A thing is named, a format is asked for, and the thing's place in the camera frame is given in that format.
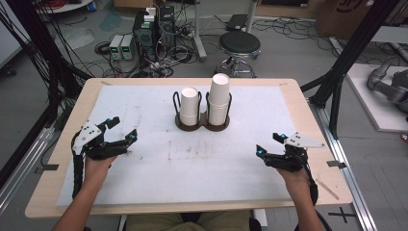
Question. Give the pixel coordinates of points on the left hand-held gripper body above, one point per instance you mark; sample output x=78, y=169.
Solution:
x=96, y=148

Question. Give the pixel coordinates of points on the white table leg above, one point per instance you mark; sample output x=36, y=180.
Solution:
x=260, y=218

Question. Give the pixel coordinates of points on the red object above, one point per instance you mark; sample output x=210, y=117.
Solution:
x=404, y=138

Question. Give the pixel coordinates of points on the aluminium rail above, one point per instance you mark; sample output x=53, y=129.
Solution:
x=22, y=170
x=348, y=173

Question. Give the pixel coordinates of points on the black metal frame post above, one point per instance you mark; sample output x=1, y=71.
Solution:
x=349, y=54

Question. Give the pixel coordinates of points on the black computer tower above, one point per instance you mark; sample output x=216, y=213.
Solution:
x=166, y=25
x=144, y=37

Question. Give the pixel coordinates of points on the dark double cup holder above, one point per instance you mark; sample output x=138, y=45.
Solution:
x=202, y=123

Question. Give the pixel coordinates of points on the black flat device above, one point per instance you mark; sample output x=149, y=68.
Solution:
x=236, y=22

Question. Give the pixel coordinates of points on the person's left hand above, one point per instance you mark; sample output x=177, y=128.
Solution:
x=95, y=170

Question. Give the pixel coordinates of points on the white floor board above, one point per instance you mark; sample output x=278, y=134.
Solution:
x=372, y=102

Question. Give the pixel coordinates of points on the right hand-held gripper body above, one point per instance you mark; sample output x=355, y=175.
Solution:
x=288, y=160

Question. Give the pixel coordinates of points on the grey bench power supply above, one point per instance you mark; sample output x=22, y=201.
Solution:
x=115, y=47
x=127, y=47

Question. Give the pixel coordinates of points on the grey desk leg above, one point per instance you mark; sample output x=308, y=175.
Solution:
x=199, y=35
x=250, y=14

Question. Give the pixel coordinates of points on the short white paper cup stack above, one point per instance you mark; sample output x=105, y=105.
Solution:
x=189, y=107

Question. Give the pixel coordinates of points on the tall white paper cup stack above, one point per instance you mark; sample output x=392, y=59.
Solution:
x=219, y=99

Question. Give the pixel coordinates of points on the white round table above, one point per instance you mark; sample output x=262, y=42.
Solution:
x=64, y=5

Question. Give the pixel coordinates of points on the black round stool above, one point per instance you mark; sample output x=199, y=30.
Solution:
x=239, y=43

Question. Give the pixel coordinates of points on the black tape strip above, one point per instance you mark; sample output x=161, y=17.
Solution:
x=48, y=168
x=336, y=164

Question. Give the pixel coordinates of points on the person's khaki pants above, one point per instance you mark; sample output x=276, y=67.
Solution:
x=166, y=223

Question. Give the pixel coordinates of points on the black tape cross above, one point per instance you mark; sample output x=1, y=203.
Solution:
x=342, y=215

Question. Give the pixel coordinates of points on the white table mat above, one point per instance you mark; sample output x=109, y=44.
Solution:
x=179, y=160

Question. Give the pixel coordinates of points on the person's right hand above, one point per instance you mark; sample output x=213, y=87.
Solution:
x=296, y=179

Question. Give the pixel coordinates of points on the cardboard box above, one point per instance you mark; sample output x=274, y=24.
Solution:
x=349, y=17

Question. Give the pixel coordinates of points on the white wall panel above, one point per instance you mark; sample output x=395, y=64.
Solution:
x=9, y=35

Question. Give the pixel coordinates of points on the thin wooden stick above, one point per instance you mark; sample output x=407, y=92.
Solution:
x=327, y=189

